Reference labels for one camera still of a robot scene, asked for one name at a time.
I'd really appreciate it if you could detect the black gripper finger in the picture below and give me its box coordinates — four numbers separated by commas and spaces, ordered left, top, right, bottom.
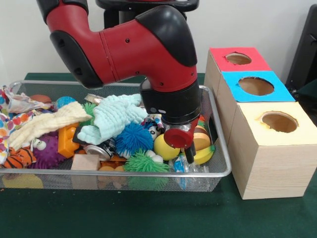
184, 145, 197, 165

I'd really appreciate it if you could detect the dark green side table cloth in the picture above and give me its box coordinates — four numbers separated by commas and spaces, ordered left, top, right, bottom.
296, 78, 317, 98

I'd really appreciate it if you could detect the green spiky ball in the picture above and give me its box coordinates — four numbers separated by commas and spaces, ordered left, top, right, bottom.
82, 102, 97, 124

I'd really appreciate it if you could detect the dark green tablecloth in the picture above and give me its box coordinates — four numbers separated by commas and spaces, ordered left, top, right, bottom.
0, 72, 317, 238

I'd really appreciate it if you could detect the mint green knit cloth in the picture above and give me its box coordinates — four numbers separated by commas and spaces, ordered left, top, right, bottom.
78, 94, 148, 145

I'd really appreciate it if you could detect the clear plastic bottle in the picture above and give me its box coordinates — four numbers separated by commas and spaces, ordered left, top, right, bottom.
170, 158, 211, 177

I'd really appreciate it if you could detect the wooden burger toy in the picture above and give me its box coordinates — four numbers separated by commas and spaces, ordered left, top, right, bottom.
193, 124, 211, 151

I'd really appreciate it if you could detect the cream cloth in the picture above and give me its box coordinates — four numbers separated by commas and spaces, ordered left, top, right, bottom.
7, 101, 92, 151

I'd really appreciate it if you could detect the black floor stand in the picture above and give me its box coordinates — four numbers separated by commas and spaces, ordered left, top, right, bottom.
286, 4, 317, 95

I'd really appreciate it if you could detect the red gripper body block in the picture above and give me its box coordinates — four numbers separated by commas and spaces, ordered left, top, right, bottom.
164, 122, 200, 149

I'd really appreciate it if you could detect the wooden box with three holes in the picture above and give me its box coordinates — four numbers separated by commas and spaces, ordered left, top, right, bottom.
204, 47, 317, 200

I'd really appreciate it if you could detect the shallow clear mesh bin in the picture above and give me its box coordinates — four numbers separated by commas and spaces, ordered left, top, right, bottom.
0, 80, 232, 191

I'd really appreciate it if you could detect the black drink can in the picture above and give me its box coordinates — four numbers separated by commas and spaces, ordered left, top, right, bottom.
83, 138, 117, 160

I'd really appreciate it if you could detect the yellow ball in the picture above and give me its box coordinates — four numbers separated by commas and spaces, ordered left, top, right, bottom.
154, 134, 180, 161

